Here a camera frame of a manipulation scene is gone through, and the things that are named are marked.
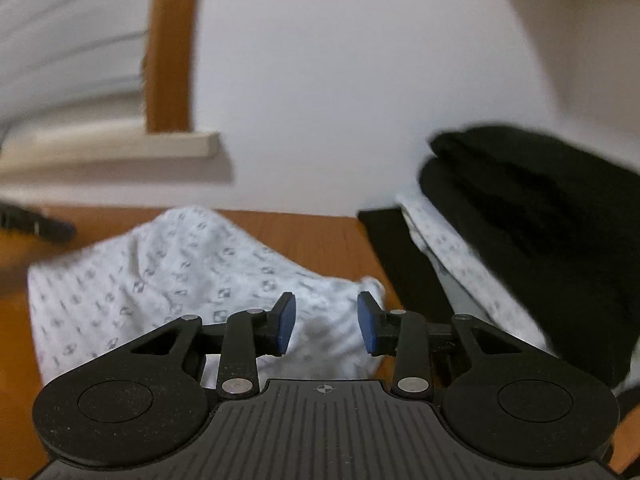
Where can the wooden window frame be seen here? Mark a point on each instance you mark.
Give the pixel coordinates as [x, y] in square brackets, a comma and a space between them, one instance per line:
[170, 45]

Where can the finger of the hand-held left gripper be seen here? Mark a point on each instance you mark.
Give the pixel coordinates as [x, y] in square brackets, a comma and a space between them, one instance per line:
[40, 225]

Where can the grey window blind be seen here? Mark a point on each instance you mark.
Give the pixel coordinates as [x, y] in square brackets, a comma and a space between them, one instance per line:
[70, 35]

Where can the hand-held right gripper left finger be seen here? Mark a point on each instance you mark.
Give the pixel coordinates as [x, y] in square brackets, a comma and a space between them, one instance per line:
[286, 322]

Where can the beige window sill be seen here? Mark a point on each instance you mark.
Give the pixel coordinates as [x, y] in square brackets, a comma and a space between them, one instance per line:
[110, 155]

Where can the black fleece garment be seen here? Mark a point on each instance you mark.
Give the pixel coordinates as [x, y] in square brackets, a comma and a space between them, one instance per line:
[540, 230]

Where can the white patterned garment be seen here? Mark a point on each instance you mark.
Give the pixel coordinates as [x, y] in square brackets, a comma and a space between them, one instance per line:
[190, 270]
[450, 260]

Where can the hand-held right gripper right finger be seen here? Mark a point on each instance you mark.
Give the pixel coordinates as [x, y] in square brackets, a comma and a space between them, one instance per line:
[367, 322]

